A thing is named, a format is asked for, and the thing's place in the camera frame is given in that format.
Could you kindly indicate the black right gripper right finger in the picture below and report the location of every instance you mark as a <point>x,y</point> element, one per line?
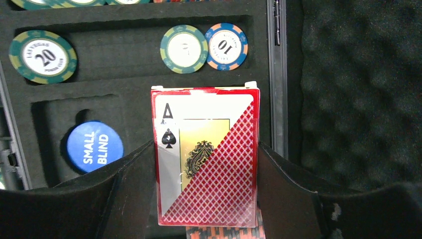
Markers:
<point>296,204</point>

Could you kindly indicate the blue small blind button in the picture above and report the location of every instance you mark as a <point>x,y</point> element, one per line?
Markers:
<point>92,145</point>

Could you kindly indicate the green chip in case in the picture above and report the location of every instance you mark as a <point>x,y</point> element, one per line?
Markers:
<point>183,49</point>
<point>43,57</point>

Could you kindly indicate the blue chip in case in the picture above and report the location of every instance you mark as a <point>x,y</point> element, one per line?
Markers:
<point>228,46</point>

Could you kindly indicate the red playing card deck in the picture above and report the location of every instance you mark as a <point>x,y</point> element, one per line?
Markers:
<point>206,155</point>

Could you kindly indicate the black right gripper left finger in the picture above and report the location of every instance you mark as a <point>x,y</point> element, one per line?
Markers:
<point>112,202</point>

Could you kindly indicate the black poker case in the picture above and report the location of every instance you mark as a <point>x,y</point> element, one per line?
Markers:
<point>340,82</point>

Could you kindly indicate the orange chip stack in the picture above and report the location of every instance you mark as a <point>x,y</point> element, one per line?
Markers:
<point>228,233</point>

